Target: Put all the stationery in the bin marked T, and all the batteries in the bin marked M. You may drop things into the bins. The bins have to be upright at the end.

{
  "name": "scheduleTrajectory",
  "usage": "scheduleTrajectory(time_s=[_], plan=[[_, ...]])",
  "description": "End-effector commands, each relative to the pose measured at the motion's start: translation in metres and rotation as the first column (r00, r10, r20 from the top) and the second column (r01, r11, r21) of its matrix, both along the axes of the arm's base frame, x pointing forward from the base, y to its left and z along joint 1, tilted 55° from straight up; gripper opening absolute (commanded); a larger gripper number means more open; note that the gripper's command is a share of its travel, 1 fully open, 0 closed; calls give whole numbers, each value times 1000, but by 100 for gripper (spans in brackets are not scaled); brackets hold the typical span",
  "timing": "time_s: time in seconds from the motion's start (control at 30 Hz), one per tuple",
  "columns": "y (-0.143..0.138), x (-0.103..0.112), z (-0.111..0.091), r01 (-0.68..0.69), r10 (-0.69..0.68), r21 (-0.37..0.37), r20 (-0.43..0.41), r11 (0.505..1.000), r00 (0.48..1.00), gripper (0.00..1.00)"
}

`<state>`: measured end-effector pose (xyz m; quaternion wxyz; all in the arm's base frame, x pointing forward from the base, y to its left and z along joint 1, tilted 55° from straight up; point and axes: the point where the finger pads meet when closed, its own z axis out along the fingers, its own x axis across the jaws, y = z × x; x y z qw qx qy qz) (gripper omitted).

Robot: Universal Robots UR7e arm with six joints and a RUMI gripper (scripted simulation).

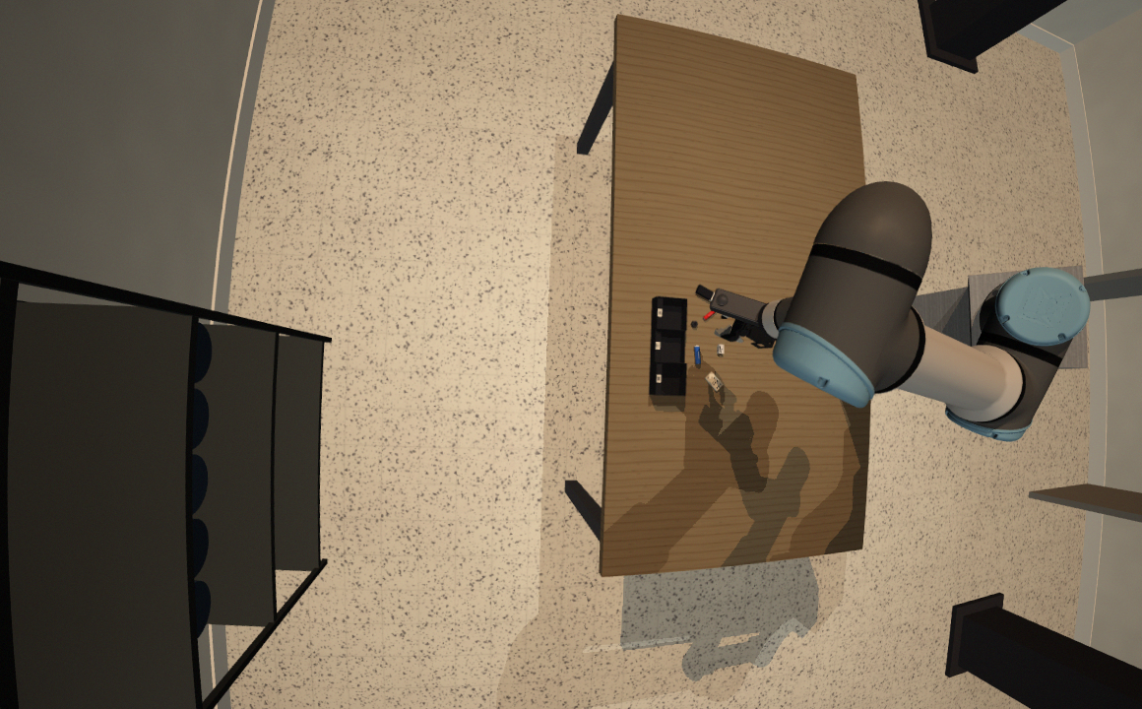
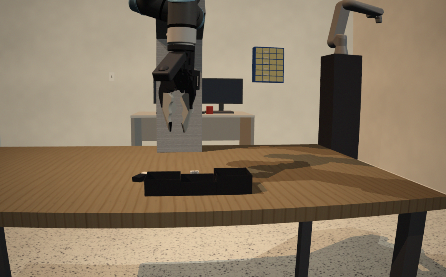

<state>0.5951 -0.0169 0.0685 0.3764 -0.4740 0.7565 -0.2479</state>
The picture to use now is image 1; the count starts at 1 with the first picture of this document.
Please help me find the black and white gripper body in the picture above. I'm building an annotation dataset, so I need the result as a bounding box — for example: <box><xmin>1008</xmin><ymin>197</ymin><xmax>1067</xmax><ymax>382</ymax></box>
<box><xmin>731</xmin><ymin>303</ymin><xmax>777</xmax><ymax>349</ymax></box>

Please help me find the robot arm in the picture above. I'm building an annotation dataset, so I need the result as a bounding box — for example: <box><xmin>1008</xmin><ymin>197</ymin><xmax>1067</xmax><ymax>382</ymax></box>
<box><xmin>762</xmin><ymin>182</ymin><xmax>1091</xmax><ymax>442</ymax></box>

